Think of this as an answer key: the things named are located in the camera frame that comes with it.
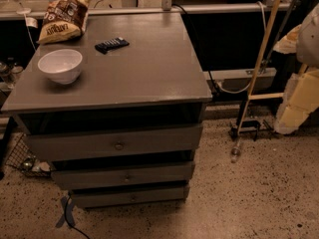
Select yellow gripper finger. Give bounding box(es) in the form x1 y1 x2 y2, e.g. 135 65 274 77
274 67 319 134
273 25 301 54

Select grey drawer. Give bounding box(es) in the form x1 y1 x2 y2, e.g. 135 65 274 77
71 183 189 208
25 124 202 161
52 161 195 190

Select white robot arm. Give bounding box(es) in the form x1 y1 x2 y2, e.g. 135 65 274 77
273 4 319 134

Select grey top drawer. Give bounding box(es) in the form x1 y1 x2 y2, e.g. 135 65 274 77
25 124 202 161

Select grey wooden drawer cabinet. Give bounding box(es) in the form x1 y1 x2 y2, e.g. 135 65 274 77
2 14 211 196

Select grey bottom drawer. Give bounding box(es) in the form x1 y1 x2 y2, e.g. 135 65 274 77
71 183 189 208

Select black metal clamp base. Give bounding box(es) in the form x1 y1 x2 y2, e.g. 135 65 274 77
229 119 274 140

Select clear plastic bottle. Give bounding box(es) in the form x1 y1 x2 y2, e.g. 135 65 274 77
231 139 241 163

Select dark blue snack bar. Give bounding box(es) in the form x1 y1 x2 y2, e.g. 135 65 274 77
95 37 130 55

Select brown chip bag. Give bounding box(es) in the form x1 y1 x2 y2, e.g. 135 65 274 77
37 0 91 45

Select white ceramic bowl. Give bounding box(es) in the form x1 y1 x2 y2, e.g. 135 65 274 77
38 49 83 85

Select glass jars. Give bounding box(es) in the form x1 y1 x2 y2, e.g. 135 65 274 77
0 61 23 85

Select wooden ladder frame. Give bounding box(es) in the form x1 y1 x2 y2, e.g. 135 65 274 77
236 0 281 135

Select grey metal rail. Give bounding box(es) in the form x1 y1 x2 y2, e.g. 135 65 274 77
204 68 276 94

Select white hanging cable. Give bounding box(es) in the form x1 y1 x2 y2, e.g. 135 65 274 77
214 1 268 95

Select black hanging cable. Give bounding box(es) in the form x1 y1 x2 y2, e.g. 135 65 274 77
171 3 221 97

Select black floor cable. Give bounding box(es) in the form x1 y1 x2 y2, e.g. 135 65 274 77
63 196 92 239

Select black wire basket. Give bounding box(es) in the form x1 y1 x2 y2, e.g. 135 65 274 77
5 133 51 177

